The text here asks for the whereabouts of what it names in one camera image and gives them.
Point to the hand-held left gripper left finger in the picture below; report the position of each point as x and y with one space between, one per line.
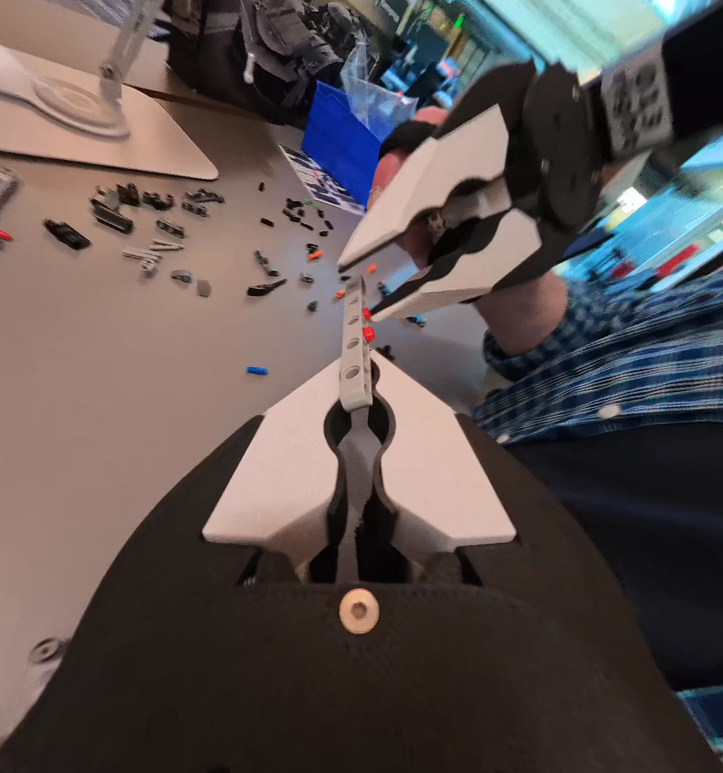
270 483

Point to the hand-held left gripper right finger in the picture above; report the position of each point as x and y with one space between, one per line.
440 483

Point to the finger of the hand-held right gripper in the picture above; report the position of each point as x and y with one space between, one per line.
434 181
482 266

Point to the grey lego beam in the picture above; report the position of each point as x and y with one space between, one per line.
361 395

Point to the person's right forearm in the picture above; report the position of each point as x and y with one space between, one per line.
524 320

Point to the lego instruction booklet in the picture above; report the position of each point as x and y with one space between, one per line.
319 181

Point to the scattered small lego pieces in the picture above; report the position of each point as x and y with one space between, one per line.
65 234

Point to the person's right hand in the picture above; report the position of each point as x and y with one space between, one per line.
391 163

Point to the blue cardboard box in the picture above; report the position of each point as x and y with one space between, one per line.
337 139

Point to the clear plastic bag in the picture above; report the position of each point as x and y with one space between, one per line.
367 90

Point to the person in plaid shirt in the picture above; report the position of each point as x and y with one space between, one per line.
579 410

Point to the black backpack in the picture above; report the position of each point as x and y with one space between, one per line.
264 54

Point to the person's dark clothing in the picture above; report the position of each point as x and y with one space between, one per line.
651 543

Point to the round metal table fitting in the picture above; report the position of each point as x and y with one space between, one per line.
46 649

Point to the silver flat stand base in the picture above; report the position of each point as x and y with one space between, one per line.
156 145

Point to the clear round-based stand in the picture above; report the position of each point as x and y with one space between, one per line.
77 102

